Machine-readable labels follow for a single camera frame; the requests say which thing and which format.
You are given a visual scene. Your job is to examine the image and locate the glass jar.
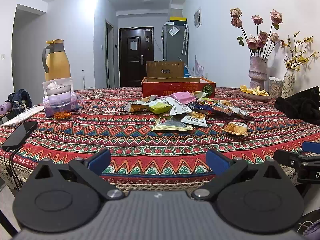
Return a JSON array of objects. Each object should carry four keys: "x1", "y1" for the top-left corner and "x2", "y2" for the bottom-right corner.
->
[{"x1": 268, "y1": 76, "x2": 283, "y2": 98}]

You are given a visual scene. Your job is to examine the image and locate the floral white vase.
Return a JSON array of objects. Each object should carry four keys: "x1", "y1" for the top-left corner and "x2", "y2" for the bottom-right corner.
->
[{"x1": 281, "y1": 69, "x2": 296, "y2": 99}]

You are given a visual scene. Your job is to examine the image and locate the yellow green seed packet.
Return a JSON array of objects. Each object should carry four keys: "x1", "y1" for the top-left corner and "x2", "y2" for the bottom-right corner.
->
[{"x1": 151, "y1": 115, "x2": 193, "y2": 132}]

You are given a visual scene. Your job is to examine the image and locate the yellow flower branches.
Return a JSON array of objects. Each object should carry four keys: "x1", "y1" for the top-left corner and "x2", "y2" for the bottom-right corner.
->
[{"x1": 281, "y1": 32, "x2": 319, "y2": 72}]

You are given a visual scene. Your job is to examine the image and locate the pink snack packet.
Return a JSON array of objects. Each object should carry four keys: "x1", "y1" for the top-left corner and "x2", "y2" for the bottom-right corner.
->
[{"x1": 170, "y1": 91, "x2": 197, "y2": 105}]

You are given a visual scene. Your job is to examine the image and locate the black cloth bundle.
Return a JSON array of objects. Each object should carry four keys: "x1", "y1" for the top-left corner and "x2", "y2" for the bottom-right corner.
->
[{"x1": 274, "y1": 86, "x2": 320, "y2": 125}]

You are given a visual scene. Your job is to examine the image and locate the colourful red chip bag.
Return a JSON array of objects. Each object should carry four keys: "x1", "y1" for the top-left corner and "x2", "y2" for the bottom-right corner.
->
[{"x1": 187, "y1": 99, "x2": 251, "y2": 119}]

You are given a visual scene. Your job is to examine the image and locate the patterned red tablecloth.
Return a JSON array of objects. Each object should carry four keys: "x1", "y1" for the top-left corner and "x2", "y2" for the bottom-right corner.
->
[{"x1": 1, "y1": 87, "x2": 319, "y2": 191}]

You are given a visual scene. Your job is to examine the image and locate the pink ribbed vase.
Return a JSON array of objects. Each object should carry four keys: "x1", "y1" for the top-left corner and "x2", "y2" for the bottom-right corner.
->
[{"x1": 248, "y1": 56, "x2": 267, "y2": 90}]

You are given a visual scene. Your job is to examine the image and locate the yellow thermos jug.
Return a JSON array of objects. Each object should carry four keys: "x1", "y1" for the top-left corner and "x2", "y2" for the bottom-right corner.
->
[{"x1": 42, "y1": 39, "x2": 71, "y2": 81}]

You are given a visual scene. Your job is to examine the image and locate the black smartphone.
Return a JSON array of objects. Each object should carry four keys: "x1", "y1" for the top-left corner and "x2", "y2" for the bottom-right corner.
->
[{"x1": 2, "y1": 121, "x2": 38, "y2": 151}]

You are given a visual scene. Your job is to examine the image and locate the oat crisp cracker packet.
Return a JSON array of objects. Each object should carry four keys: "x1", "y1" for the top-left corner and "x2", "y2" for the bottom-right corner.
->
[{"x1": 181, "y1": 112, "x2": 207, "y2": 127}]

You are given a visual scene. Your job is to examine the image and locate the green white snack packet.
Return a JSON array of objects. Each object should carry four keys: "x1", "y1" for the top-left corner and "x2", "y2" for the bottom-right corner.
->
[{"x1": 147, "y1": 99, "x2": 172, "y2": 115}]

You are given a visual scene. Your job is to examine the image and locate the grey refrigerator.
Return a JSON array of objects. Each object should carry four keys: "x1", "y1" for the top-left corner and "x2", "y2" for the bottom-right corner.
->
[{"x1": 162, "y1": 25, "x2": 188, "y2": 64}]

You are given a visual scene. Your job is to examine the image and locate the plate of orange peels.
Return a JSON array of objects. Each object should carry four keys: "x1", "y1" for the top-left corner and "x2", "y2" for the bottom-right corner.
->
[{"x1": 240, "y1": 85, "x2": 271, "y2": 101}]

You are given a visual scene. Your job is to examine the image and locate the dried pink roses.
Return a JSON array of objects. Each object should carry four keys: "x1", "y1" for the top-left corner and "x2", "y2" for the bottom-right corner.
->
[{"x1": 229, "y1": 8, "x2": 285, "y2": 59}]

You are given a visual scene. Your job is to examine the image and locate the orange cardboard snack box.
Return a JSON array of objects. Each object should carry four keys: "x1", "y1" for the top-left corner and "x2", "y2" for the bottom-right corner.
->
[{"x1": 142, "y1": 77, "x2": 216, "y2": 99}]

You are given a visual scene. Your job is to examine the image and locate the dark entrance door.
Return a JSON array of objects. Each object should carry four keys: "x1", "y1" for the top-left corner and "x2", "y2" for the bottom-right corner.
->
[{"x1": 119, "y1": 27, "x2": 154, "y2": 87}]

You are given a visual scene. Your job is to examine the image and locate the silver white snack packet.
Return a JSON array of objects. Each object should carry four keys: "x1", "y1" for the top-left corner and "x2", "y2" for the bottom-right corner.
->
[{"x1": 124, "y1": 95, "x2": 157, "y2": 113}]

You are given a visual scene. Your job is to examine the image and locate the white earphone cable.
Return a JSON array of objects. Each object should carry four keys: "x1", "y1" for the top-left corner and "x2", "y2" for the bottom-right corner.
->
[{"x1": 80, "y1": 89, "x2": 106, "y2": 100}]

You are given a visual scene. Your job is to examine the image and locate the clear plastic cup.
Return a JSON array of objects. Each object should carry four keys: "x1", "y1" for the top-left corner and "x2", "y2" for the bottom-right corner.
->
[{"x1": 46, "y1": 83, "x2": 72, "y2": 120}]

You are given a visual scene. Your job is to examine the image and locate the orange cracker packet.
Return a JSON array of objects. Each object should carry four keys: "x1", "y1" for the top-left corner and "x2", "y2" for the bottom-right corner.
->
[{"x1": 222, "y1": 122, "x2": 248, "y2": 136}]

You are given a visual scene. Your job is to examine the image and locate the white printed snack packet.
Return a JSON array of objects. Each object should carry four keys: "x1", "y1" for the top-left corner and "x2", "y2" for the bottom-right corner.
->
[{"x1": 164, "y1": 97, "x2": 192, "y2": 116}]

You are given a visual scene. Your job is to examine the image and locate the brown wooden chair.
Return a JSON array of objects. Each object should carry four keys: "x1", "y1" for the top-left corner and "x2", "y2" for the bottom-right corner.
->
[{"x1": 146, "y1": 61, "x2": 184, "y2": 78}]

